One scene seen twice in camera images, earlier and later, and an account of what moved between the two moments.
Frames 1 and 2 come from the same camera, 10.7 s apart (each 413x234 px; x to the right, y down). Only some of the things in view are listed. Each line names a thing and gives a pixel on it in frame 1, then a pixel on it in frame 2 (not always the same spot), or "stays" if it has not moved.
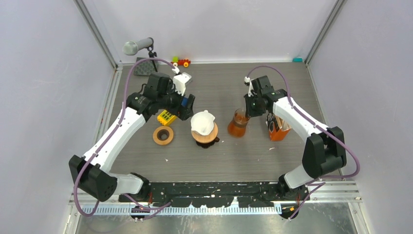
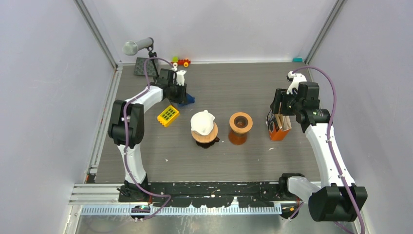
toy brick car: (176, 62) stays
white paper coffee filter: (202, 122) stays
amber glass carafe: (236, 128) -> (236, 139)
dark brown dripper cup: (206, 146) stays
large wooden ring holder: (204, 139) stays
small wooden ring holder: (163, 135) -> (240, 122)
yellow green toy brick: (166, 118) stays
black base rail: (218, 194) stays
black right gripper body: (253, 107) -> (290, 104)
